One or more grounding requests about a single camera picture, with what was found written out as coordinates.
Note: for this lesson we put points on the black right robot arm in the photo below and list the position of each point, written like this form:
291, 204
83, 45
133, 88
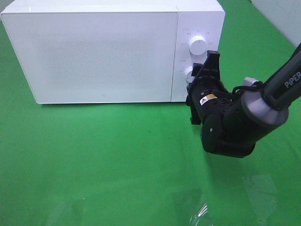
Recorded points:
233, 121

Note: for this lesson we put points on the round door release button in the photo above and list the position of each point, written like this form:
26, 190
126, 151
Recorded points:
184, 94

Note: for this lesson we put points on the white round knob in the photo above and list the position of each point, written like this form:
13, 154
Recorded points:
197, 45
188, 74

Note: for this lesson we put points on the white microwave oven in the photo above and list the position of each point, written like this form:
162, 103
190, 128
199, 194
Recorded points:
194, 17

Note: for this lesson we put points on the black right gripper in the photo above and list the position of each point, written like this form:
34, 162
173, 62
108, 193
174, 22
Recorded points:
211, 66

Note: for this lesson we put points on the white microwave door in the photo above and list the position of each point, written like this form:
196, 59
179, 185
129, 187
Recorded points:
95, 57

